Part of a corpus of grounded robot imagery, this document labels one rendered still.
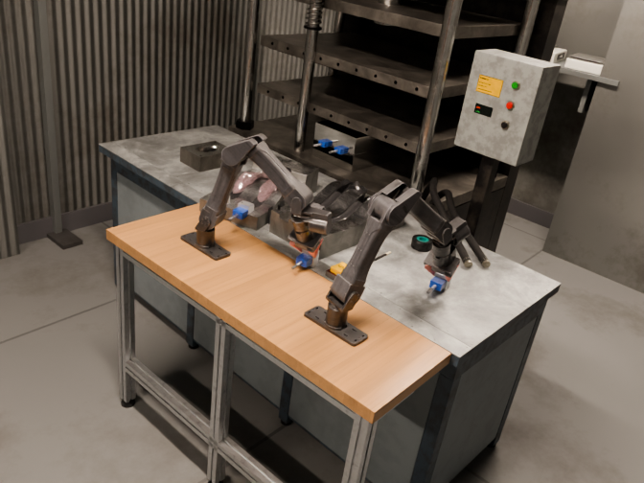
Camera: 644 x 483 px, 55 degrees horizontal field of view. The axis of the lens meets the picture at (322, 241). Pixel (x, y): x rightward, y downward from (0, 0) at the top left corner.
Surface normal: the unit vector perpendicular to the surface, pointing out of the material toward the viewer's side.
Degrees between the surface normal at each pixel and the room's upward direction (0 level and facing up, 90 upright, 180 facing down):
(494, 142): 90
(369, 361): 0
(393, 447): 90
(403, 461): 90
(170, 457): 0
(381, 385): 0
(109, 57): 90
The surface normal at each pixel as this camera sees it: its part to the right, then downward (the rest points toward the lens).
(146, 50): 0.74, 0.39
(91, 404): 0.13, -0.88
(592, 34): -0.66, 0.27
